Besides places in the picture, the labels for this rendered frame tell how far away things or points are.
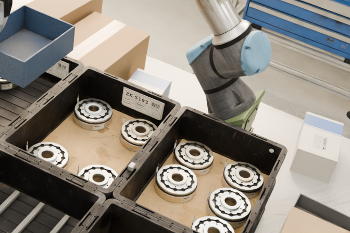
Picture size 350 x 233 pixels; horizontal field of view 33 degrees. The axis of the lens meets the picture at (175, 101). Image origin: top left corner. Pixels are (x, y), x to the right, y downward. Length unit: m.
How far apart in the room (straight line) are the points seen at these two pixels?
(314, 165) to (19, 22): 0.93
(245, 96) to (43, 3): 0.74
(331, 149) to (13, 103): 0.93
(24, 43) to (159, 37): 2.24
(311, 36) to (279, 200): 1.69
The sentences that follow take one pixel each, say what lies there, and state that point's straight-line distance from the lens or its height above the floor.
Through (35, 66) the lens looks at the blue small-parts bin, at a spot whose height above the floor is 1.10.
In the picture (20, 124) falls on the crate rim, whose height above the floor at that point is 0.93.
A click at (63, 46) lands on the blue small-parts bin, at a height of 1.10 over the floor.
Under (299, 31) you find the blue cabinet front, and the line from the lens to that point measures 3.31.
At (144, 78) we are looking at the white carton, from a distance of 1.90.
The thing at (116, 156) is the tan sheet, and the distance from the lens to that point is 1.55.
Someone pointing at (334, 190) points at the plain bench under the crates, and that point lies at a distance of 1.84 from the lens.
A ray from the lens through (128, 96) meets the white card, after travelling 1.64.
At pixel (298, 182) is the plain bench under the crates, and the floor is 0.70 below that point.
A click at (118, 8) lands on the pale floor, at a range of 3.93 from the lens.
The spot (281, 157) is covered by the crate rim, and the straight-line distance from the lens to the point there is 1.51.
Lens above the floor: 1.88
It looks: 36 degrees down
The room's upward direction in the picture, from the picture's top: 12 degrees clockwise
